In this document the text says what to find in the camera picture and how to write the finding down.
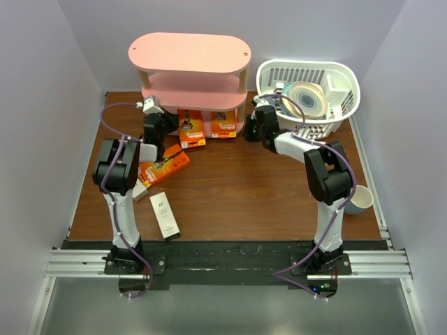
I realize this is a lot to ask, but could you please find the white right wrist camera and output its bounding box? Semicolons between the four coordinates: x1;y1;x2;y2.
251;94;276;111

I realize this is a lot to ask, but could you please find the aluminium frame rail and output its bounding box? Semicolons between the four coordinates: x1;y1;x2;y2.
26;114;429;335

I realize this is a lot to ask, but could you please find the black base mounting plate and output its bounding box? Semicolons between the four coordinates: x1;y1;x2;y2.
58;240;388;297

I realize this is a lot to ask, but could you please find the orange Gillette razor box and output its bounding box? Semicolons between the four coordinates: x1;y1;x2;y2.
138;144;191;188
211;110;237;138
177;109;206;149

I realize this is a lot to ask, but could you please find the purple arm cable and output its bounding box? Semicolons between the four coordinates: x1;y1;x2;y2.
254;94;358;299
99;101;154;299

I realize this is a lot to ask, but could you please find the white Harry's razor box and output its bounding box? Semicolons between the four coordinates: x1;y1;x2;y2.
132;179;151;202

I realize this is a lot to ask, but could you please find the white plastic basket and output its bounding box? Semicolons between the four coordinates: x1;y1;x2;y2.
256;59;360;140

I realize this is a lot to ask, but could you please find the beige blue cup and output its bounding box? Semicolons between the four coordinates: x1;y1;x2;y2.
344;185;374;215

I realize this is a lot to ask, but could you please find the grey white razor box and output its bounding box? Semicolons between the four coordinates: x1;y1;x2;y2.
149;192;181;241

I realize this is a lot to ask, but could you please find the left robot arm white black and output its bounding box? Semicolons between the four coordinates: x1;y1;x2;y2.
92;109;179;274

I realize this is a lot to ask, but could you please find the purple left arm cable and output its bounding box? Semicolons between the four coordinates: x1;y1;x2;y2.
99;101;154;299

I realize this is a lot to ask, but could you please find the pink three-tier wooden shelf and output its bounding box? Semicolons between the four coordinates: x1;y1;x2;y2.
128;32;251;136

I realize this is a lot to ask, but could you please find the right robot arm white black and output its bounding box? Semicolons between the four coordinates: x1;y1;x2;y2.
244;105;356;274

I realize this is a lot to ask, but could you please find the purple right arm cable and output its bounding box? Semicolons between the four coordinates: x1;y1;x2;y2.
254;94;358;299

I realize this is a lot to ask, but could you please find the stack of ceramic plates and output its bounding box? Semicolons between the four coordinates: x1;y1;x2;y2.
281;81;329;119

